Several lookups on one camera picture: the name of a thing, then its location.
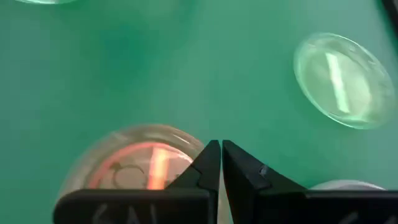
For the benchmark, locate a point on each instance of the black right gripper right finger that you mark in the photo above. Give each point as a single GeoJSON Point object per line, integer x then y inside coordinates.
{"type": "Point", "coordinates": [295, 207]}

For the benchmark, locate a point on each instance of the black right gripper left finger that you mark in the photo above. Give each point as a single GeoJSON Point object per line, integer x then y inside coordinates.
{"type": "Point", "coordinates": [155, 207]}

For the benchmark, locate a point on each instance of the clear plastic plate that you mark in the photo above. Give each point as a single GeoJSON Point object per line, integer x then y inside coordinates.
{"type": "Point", "coordinates": [342, 81]}

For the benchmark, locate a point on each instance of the translucent green plastic plate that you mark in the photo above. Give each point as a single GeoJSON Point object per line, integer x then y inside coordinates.
{"type": "Point", "coordinates": [46, 1]}

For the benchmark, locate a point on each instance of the large light grey plate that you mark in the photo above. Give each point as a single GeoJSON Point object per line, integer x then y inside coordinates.
{"type": "Point", "coordinates": [345, 185]}

